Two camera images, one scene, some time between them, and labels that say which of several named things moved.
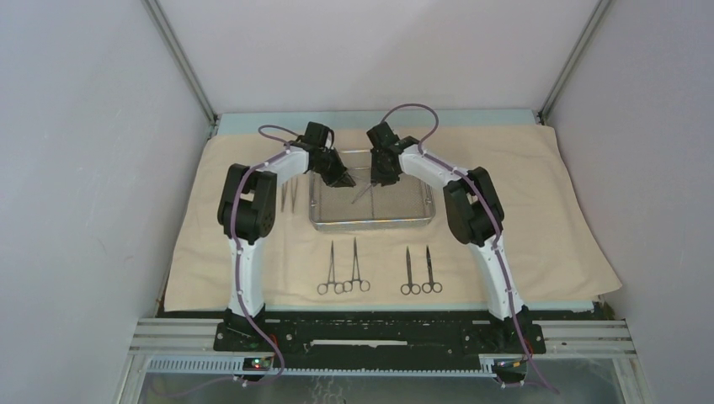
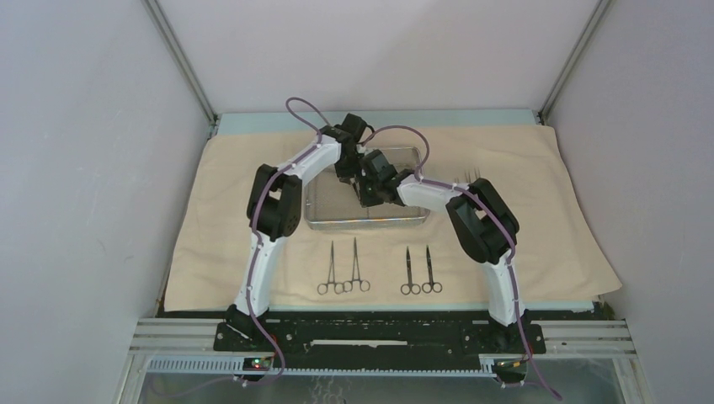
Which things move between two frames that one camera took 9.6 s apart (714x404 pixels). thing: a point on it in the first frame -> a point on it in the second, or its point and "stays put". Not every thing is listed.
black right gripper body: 380,173 -> 368,192
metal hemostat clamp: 364,284 stays put
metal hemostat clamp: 338,288 stays put
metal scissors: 407,289 stays put
